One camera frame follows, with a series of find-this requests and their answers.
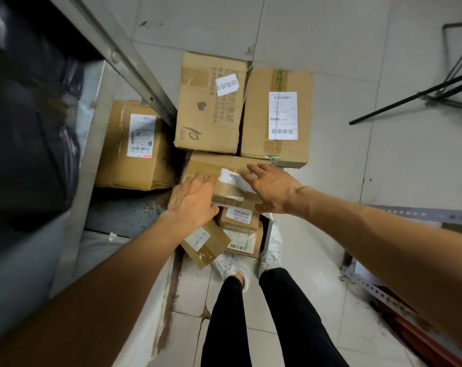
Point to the person's left hand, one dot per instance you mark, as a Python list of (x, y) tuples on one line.
[(192, 202)]

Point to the person's right hand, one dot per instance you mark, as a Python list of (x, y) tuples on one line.
[(276, 191)]

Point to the small taped cardboard parcel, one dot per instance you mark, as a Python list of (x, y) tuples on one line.
[(204, 164)]

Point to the cardboard box with black handwriting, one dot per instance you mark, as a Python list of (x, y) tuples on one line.
[(242, 240)]

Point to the cardboard box green printed tape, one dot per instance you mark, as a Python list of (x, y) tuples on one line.
[(254, 122)]

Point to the cardboard box black swirl logo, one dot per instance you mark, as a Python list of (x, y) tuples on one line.
[(200, 122)]

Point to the person's left forearm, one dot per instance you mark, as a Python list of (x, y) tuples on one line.
[(82, 301)]

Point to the person's right forearm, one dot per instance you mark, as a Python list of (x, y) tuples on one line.
[(399, 256)]

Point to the labelled cardboard box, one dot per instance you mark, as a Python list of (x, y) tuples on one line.
[(112, 156)]

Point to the person's left leg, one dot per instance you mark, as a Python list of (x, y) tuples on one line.
[(227, 324)]

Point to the person's leg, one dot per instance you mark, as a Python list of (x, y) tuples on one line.
[(296, 321), (227, 324)]

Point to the person's right leg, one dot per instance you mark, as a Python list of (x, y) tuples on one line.
[(296, 321)]

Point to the grey metal shelf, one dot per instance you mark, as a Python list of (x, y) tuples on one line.
[(120, 59)]

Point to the black plastic bag parcel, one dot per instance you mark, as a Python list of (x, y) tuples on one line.
[(24, 129)]

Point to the white right shoe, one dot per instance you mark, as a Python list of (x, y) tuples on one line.
[(271, 252)]

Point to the white shoe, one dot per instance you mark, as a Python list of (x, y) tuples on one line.
[(271, 252), (231, 267)]

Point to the white left shoe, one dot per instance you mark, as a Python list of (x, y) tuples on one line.
[(231, 267)]

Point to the low grey metal rack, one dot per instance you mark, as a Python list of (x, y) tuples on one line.
[(426, 214)]

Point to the black light stand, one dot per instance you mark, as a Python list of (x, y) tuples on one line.
[(406, 99)]

